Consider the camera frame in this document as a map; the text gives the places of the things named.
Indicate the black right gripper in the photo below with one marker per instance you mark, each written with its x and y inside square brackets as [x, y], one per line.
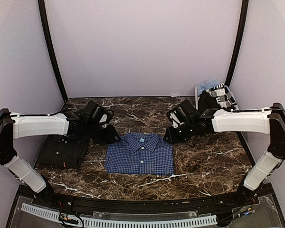
[172, 137]

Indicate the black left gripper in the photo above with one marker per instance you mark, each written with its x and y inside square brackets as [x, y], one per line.
[109, 138]

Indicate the blue checkered long sleeve shirt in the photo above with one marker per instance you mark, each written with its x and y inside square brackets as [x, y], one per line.
[138, 153]

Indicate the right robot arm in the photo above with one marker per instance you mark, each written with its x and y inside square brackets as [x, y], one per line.
[266, 123]

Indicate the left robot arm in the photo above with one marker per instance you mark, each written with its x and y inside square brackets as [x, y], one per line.
[15, 128]

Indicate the folded black striped shirt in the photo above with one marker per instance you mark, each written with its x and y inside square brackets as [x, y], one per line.
[63, 152]

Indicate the black garment in basket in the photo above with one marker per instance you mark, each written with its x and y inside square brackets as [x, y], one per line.
[206, 101]

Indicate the white plastic laundry basket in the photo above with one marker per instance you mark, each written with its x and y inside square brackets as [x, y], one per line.
[196, 97]

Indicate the light blue shirt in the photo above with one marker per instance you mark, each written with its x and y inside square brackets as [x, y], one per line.
[208, 85]

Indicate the black white plaid shirt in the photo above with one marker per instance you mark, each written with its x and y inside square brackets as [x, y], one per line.
[223, 96]

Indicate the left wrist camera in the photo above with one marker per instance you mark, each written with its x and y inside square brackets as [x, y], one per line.
[93, 112]

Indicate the black front rail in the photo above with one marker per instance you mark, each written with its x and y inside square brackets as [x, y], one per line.
[218, 204]

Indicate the white slotted cable duct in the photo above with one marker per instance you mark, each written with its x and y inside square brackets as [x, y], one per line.
[115, 220]

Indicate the left black corner post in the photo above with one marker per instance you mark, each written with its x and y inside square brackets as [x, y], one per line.
[50, 49]

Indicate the black corner post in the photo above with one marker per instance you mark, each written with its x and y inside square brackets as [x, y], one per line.
[50, 49]
[238, 41]

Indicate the right black corner post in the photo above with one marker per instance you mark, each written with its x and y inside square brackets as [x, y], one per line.
[238, 41]

